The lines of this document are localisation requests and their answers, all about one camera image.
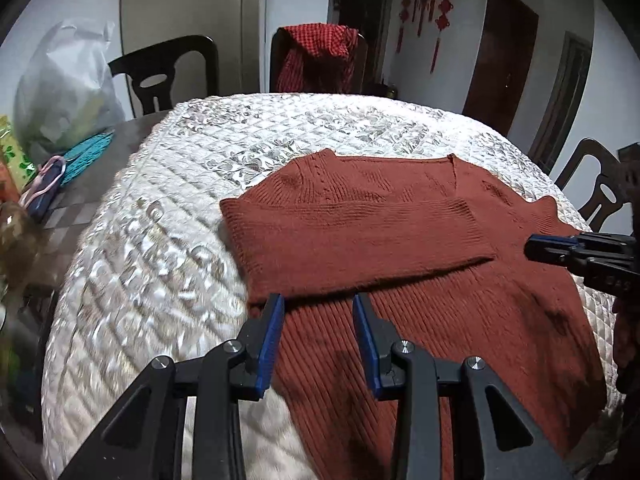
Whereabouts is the rust red knit sweater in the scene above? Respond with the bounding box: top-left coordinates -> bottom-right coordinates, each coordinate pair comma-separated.
219,148 -> 608,480

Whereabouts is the teal woven mat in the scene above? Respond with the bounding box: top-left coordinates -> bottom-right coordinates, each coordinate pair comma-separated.
61,131 -> 116,187

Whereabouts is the white plastic bag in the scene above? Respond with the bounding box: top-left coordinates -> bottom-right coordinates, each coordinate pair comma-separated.
14,18 -> 126,163

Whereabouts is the red checked cloth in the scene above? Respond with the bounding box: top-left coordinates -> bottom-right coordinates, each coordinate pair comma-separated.
277,23 -> 360,94

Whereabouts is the long red knot wall ornament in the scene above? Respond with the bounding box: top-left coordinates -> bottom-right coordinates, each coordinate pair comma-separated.
430,0 -> 459,75

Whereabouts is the white quilted floral blanket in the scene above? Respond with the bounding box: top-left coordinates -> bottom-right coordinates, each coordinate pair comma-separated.
41,92 -> 627,480

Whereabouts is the dark open doorway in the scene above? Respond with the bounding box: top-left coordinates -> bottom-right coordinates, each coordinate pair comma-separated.
331,0 -> 396,97

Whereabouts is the blurred brown jar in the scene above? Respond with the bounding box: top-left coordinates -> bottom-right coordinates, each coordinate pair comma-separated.
0,201 -> 43,288

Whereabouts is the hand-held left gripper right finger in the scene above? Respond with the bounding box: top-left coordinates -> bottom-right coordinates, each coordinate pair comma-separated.
352,293 -> 576,480

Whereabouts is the brown wooden door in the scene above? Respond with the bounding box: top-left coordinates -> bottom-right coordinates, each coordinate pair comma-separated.
461,0 -> 540,137

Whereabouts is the pink and blue pouch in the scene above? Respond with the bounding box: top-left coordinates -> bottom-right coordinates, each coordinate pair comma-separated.
19,155 -> 67,217

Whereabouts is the dark wooden chair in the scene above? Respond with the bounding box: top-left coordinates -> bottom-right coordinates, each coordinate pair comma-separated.
269,25 -> 369,95
107,35 -> 221,117
554,137 -> 638,235

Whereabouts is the green printed packet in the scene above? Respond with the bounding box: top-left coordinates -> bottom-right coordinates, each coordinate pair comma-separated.
0,115 -> 32,193

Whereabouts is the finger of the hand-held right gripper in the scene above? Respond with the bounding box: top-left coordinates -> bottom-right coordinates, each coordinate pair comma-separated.
523,232 -> 640,297

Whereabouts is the grey refrigerator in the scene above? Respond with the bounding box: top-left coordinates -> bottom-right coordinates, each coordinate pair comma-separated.
120,0 -> 272,97

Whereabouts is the grey framed door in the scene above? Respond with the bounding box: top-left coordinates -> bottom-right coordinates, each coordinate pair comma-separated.
528,30 -> 594,173

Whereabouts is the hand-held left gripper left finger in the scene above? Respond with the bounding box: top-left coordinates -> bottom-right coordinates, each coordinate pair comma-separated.
57,293 -> 286,480

